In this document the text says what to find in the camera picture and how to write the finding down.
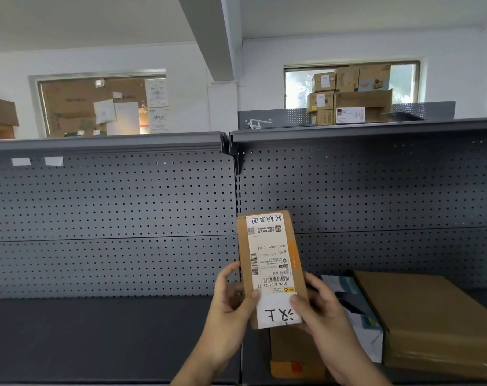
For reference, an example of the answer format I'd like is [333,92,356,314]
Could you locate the person's right hand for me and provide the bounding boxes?
[290,271,369,382]

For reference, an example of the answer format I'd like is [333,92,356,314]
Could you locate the grey blue box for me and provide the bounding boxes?
[321,274,384,363]

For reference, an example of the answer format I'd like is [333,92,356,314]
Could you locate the orange white small box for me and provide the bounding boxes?
[269,325,328,380]

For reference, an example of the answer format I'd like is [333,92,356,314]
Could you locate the small labelled cardboard carton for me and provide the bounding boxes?
[309,109,335,126]
[306,91,335,113]
[312,72,337,93]

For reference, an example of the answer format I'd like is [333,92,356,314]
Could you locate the white paper sheet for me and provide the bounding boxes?
[106,102,140,136]
[93,99,117,125]

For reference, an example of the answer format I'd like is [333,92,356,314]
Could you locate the brown box orange stripe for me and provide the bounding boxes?
[236,210,308,330]

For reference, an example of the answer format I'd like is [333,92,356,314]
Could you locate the large printed cardboard carton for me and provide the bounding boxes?
[0,96,20,127]

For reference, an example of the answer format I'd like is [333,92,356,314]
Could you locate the white printed carton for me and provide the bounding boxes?
[145,78,169,109]
[148,107,171,135]

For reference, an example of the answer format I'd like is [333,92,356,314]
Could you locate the person's left hand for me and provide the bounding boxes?
[202,261,261,369]

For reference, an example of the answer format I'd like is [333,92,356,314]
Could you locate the cardboard boxes at window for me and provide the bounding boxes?
[283,60,421,110]

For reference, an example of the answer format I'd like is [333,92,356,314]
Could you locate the grey metal pegboard shelf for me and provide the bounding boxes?
[0,117,487,386]

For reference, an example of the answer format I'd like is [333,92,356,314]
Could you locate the black flat device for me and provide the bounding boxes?
[381,111,426,122]

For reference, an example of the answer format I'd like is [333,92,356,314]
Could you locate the cardboard-covered window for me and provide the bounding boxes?
[29,69,170,138]

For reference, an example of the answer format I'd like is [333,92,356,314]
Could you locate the brown cardboard box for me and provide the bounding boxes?
[352,270,487,382]

